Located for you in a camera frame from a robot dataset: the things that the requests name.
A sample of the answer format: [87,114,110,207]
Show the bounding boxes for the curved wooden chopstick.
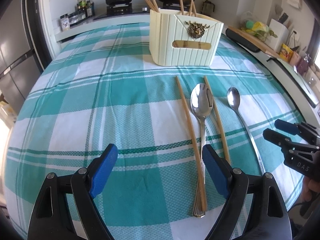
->
[175,75,208,212]

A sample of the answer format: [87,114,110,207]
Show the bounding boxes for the person's right hand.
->
[299,176,319,217]

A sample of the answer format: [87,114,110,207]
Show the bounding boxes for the wooden chopstick on cloth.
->
[204,76,231,164]

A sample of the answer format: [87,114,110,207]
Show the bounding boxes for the small steel spoon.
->
[227,87,266,174]

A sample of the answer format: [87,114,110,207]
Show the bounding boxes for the large steel spoon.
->
[190,83,213,218]

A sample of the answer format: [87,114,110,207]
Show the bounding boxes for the teal white checked tablecloth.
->
[5,23,303,239]

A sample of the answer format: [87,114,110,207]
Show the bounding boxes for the wooden cutting board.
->
[225,26,280,59]

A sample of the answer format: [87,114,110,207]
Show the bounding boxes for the white knife block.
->
[266,4,289,53]

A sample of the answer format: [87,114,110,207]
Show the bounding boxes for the green yellow sponges in rack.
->
[240,11,278,42]

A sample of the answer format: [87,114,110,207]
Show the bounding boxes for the steel refrigerator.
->
[1,0,43,113]

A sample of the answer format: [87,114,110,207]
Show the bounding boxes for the cream ribbed utensil holder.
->
[149,9,223,67]

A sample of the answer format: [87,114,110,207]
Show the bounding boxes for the spice shaker jar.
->
[60,14,70,31]

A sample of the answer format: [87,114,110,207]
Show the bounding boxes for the sauce bottles group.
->
[77,0,95,18]

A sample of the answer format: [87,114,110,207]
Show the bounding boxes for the black gas stove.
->
[93,2,181,21]

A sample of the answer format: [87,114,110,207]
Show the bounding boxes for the chopstick in holder right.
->
[179,0,197,17]

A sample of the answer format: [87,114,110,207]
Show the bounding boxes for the chopstick in holder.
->
[179,0,197,17]
[144,0,159,12]

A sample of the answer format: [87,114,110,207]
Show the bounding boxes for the chopstick in holder left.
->
[144,0,159,12]

